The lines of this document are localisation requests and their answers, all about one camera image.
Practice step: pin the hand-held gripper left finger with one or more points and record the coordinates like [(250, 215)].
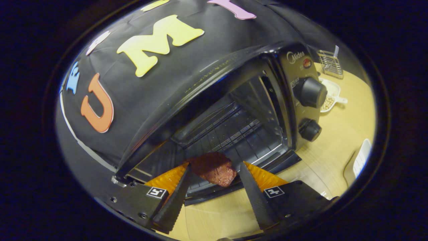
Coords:
[(175, 201)]

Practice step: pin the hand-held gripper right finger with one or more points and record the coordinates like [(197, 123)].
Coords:
[(255, 201)]

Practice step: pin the brown meat piece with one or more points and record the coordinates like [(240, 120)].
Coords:
[(215, 169)]

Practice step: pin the black toaster oven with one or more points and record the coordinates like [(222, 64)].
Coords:
[(291, 67)]

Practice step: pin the black backdrop cloth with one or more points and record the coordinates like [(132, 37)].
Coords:
[(160, 97)]

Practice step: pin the white rectangular tray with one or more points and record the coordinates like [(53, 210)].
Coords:
[(362, 159)]

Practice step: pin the white divided dish with grains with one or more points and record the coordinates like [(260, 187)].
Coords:
[(331, 88)]

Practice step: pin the metal spoon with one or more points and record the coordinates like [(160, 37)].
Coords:
[(336, 51)]

